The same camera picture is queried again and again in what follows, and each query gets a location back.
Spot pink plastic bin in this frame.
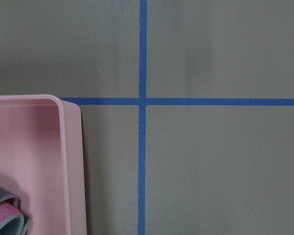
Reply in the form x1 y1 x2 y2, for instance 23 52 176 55
0 94 87 235

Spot grey pink cleaning cloth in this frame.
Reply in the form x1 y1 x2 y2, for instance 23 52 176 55
0 188 31 235

